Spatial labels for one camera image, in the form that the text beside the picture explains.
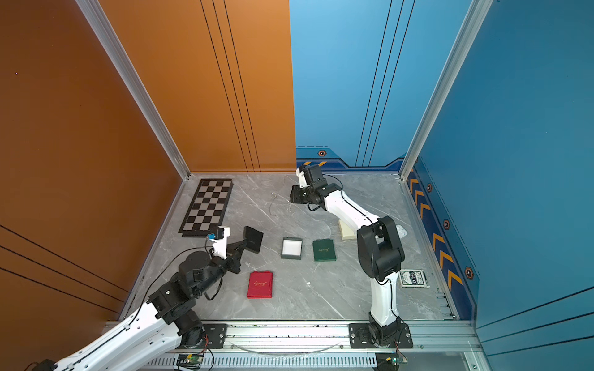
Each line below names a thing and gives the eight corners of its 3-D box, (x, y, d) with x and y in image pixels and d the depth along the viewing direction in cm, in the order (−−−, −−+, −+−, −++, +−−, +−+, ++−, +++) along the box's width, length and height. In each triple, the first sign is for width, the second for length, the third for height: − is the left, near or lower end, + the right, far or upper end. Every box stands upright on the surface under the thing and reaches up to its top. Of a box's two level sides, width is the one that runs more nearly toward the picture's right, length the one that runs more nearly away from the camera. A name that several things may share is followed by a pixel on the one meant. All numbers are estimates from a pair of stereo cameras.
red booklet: (248, 298, 83) (246, 295, 80) (251, 275, 89) (249, 271, 86) (271, 298, 83) (270, 295, 80) (273, 275, 88) (272, 271, 86)
